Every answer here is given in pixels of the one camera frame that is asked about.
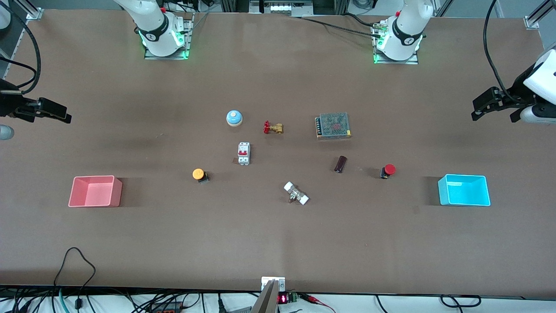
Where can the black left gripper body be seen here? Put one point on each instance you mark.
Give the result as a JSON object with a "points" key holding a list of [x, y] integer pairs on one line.
{"points": [[518, 88]]}

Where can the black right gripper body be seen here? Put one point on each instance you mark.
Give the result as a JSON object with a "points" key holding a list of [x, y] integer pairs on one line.
{"points": [[9, 105]]}

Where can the yellow push button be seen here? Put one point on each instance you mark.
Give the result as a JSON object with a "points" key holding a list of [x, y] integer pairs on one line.
{"points": [[198, 174]]}

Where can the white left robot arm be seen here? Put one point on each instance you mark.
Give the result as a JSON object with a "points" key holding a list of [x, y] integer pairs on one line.
{"points": [[406, 30]]}

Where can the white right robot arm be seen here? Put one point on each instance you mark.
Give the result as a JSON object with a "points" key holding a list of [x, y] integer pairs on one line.
{"points": [[152, 26]]}

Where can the cyan plastic box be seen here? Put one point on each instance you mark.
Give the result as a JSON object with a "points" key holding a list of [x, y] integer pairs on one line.
{"points": [[464, 193]]}

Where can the pink plastic box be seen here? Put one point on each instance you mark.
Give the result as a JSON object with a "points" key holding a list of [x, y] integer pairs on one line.
{"points": [[93, 195]]}

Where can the red push button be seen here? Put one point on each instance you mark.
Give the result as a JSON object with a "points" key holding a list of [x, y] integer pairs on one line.
{"points": [[389, 169]]}

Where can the metal mesh power supply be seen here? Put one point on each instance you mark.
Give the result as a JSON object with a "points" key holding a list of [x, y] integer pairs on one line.
{"points": [[333, 125]]}

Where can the dark brown cylinder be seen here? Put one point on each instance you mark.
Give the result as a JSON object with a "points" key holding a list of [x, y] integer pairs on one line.
{"points": [[340, 164]]}

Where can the blue round bell button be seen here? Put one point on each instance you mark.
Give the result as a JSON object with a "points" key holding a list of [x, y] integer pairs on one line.
{"points": [[234, 117]]}

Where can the white circuit breaker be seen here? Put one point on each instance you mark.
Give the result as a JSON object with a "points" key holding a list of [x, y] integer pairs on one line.
{"points": [[243, 153]]}

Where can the white metal pipe fitting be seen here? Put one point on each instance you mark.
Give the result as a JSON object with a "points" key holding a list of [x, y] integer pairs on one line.
{"points": [[296, 194]]}

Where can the small red digit display board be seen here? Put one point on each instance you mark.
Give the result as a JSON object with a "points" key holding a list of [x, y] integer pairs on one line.
{"points": [[287, 298]]}

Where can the aluminium frame profile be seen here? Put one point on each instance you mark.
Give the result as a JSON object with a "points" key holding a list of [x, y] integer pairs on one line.
{"points": [[538, 15], [34, 11]]}

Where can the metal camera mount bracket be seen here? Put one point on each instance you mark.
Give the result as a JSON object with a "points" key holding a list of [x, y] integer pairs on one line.
{"points": [[268, 298]]}

